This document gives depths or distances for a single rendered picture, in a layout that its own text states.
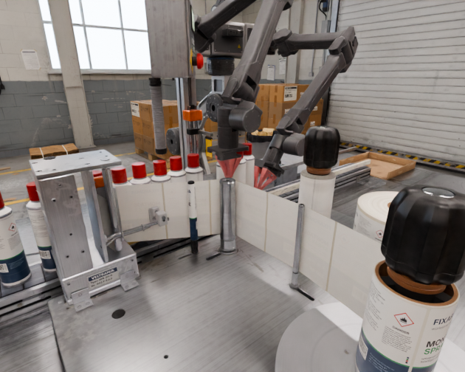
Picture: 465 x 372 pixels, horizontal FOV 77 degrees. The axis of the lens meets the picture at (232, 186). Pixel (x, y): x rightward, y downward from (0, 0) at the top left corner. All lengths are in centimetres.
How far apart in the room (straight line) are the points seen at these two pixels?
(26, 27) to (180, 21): 542
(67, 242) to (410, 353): 54
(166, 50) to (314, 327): 68
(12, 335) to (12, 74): 552
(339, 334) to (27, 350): 55
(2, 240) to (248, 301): 49
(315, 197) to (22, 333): 67
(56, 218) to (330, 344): 50
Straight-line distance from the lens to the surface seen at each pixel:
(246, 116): 71
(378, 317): 42
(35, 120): 613
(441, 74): 514
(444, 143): 515
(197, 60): 80
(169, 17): 80
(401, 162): 183
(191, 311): 60
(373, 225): 66
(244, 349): 54
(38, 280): 78
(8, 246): 74
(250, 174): 95
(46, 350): 69
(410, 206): 35
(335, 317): 59
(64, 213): 58
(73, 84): 613
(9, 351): 72
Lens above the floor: 129
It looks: 21 degrees down
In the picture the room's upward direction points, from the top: straight up
